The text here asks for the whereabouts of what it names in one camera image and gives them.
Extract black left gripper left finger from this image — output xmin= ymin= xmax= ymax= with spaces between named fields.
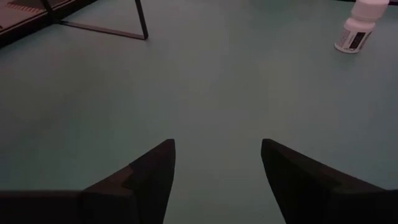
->
xmin=0 ymin=138 xmax=177 ymax=224

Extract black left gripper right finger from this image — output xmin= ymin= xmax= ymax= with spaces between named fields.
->
xmin=260 ymin=138 xmax=398 ymax=224

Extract white bottle dark label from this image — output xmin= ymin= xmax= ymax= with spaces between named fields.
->
xmin=333 ymin=0 xmax=390 ymax=54

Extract black metal table frame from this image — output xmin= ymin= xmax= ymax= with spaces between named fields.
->
xmin=0 ymin=0 xmax=97 ymax=48

